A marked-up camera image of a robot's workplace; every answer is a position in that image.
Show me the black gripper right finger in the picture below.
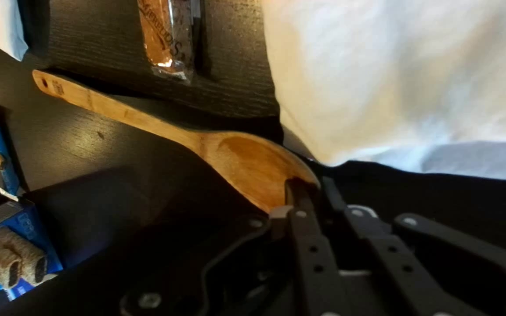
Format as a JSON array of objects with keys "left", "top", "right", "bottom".
[{"left": 322, "top": 178, "right": 482, "bottom": 316}]

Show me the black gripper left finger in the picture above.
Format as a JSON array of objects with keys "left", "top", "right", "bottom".
[{"left": 287, "top": 180, "right": 349, "bottom": 316}]

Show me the wooden spoon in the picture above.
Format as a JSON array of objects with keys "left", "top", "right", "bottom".
[{"left": 32, "top": 69, "right": 320, "bottom": 213}]

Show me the white folded cloth right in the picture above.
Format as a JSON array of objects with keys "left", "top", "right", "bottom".
[{"left": 262, "top": 0, "right": 506, "bottom": 180}]

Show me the white folded cloth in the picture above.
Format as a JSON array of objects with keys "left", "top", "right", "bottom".
[
  {"left": 262, "top": 0, "right": 506, "bottom": 180},
  {"left": 0, "top": 0, "right": 29, "bottom": 62}
]

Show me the clear wrapped snack bar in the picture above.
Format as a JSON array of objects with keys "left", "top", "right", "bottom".
[{"left": 138, "top": 0, "right": 201, "bottom": 83}]

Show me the blue snack packet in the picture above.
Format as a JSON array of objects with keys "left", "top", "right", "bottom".
[{"left": 0, "top": 111, "right": 67, "bottom": 308}]

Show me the white folded cloth left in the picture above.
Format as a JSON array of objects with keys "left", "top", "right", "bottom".
[{"left": 0, "top": 0, "right": 29, "bottom": 62}]

